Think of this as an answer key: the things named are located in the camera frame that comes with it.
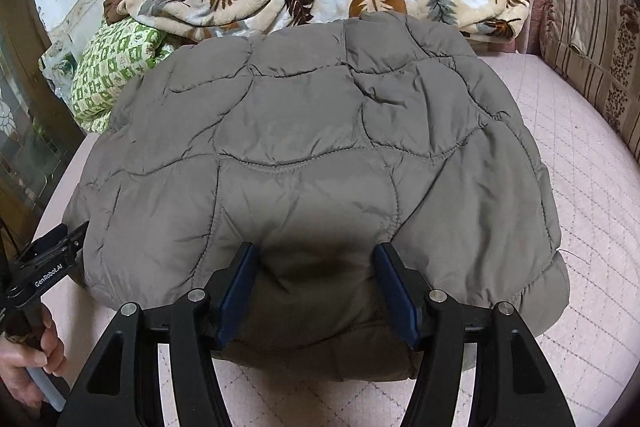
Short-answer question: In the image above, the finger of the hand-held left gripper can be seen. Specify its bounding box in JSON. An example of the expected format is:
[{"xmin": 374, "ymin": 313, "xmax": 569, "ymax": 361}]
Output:
[{"xmin": 65, "ymin": 220, "xmax": 92, "ymax": 259}]

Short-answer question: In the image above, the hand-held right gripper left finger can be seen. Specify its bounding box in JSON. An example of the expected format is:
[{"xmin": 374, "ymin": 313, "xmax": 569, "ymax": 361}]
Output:
[{"xmin": 59, "ymin": 241, "xmax": 257, "ymax": 427}]

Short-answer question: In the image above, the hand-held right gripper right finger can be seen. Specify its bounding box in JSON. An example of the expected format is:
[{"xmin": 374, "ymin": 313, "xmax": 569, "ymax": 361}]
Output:
[{"xmin": 372, "ymin": 242, "xmax": 583, "ymax": 427}]

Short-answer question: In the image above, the grey-brown puffer jacket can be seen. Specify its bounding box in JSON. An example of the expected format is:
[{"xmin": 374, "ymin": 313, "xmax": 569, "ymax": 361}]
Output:
[{"xmin": 65, "ymin": 12, "xmax": 572, "ymax": 383}]

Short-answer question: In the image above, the person's left hand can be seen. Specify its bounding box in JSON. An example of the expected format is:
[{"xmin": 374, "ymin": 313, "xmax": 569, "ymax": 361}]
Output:
[{"xmin": 0, "ymin": 307, "xmax": 67, "ymax": 408}]

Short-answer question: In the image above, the glass door cabinet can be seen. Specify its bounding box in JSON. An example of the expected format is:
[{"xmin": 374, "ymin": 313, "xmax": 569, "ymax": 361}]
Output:
[{"xmin": 0, "ymin": 0, "xmax": 86, "ymax": 248}]

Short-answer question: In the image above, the green white patterned pillow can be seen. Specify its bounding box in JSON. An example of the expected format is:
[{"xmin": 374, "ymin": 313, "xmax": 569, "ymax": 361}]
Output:
[{"xmin": 70, "ymin": 17, "xmax": 176, "ymax": 132}]

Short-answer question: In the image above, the clear plastic bag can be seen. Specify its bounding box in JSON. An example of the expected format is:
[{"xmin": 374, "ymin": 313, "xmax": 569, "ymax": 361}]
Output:
[{"xmin": 39, "ymin": 29, "xmax": 83, "ymax": 100}]

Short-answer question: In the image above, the striped brown cushion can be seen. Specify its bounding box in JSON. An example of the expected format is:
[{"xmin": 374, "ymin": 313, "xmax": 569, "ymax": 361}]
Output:
[{"xmin": 537, "ymin": 0, "xmax": 640, "ymax": 142}]

